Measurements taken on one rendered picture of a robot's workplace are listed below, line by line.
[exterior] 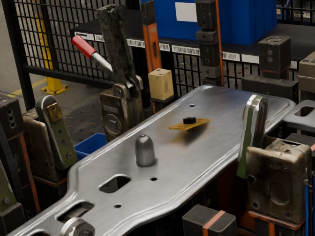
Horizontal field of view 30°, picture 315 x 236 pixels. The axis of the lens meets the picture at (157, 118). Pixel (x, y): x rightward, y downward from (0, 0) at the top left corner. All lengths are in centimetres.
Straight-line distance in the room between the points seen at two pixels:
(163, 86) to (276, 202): 36
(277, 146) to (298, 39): 54
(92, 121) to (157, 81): 76
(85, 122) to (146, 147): 95
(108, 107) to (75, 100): 282
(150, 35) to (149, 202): 41
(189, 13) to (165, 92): 32
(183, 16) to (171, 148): 51
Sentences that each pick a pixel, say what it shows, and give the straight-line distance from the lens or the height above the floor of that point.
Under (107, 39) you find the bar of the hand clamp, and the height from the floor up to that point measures 116.
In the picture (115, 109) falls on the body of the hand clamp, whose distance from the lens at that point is 112.
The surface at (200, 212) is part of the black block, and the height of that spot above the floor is 99.
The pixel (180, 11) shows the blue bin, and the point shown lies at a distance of 143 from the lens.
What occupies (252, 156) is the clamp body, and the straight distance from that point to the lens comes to 89.
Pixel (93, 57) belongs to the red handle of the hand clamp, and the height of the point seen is 111.
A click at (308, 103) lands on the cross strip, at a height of 100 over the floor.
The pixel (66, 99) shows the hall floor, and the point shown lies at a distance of 400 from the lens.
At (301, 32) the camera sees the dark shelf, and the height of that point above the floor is 103.
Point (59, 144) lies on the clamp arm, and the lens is 101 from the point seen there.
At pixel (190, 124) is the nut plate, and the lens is 104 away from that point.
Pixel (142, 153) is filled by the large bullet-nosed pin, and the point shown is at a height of 102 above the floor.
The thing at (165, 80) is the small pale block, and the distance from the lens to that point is 115.
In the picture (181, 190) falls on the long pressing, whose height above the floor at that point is 100.
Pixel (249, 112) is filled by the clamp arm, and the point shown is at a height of 110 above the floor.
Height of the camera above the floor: 147
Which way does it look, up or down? 25 degrees down
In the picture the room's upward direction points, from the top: 7 degrees counter-clockwise
